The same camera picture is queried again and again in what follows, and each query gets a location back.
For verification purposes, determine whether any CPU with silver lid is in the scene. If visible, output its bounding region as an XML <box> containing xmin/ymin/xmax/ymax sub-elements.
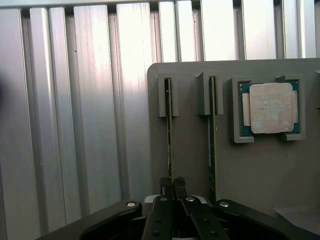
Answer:
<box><xmin>238</xmin><ymin>81</ymin><xmax>301</xmax><ymax>135</ymax></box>

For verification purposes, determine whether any grey parts rack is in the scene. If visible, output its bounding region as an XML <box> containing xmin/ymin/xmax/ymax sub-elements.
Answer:
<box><xmin>146</xmin><ymin>57</ymin><xmax>320</xmax><ymax>222</ymax></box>

